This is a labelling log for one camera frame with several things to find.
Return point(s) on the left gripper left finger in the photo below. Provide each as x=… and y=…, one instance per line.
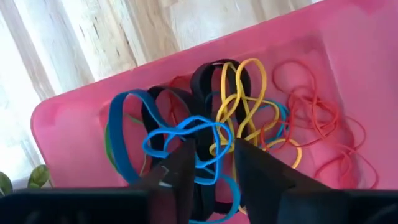
x=177, y=186

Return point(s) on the green rubber band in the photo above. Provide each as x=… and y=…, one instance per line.
x=107, y=146

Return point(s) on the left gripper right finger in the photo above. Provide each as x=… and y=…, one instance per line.
x=264, y=186

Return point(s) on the small green potted plant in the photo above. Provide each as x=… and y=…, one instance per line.
x=38, y=175

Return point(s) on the wide black rubber band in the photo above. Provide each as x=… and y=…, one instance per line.
x=199, y=81
x=149, y=118

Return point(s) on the pink translucent plastic bin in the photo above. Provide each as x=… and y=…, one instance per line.
x=357, y=62

